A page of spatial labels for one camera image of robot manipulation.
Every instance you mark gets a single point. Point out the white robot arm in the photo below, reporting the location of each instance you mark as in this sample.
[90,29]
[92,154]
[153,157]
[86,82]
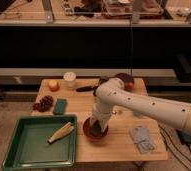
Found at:
[175,114]

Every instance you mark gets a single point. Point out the dark red bowl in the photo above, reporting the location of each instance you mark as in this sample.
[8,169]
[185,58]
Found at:
[127,79]

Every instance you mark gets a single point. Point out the orange-red bowl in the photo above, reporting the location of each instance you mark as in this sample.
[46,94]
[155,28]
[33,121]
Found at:
[86,130]

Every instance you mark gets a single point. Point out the teal sponge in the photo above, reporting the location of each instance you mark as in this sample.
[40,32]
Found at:
[59,107]

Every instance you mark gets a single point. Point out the corn cob toy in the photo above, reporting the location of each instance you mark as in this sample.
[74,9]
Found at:
[60,133]

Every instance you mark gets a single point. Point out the green plastic tray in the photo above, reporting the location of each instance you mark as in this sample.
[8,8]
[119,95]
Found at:
[29,147]

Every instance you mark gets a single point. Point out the black foot pedal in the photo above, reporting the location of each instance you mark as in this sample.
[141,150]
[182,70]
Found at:
[184,138]

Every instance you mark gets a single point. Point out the orange fruit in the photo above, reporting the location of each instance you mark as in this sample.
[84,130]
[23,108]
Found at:
[53,85]

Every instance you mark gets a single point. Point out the white lidded cup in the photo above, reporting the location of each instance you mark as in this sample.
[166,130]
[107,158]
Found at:
[70,79]

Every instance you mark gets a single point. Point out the black handled knife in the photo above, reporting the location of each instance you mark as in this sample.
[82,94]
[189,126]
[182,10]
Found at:
[86,88]

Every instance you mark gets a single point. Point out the bunch of red grapes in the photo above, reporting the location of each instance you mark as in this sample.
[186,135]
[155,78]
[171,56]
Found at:
[44,104]

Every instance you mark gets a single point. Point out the black eraser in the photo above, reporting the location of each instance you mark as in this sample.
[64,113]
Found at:
[95,130]

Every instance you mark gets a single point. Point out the grey folded cloth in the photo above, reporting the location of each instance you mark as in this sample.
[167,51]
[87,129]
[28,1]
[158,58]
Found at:
[142,139]

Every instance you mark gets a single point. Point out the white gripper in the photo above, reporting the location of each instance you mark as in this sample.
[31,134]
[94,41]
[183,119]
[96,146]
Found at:
[101,112]

